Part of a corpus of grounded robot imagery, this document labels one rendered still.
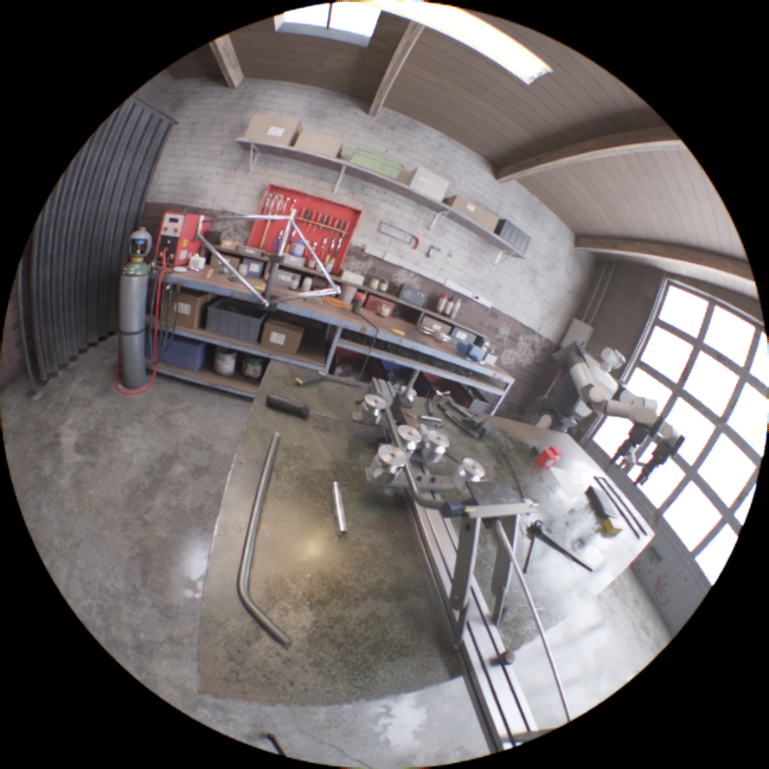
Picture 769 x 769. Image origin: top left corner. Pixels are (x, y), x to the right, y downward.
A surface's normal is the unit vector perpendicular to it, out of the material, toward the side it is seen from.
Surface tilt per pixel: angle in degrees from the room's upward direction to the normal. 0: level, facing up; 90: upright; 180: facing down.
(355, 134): 90
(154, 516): 0
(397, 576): 0
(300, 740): 0
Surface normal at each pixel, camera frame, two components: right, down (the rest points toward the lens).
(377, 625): 0.36, -0.84
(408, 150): 0.19, 0.49
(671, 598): -0.91, -0.23
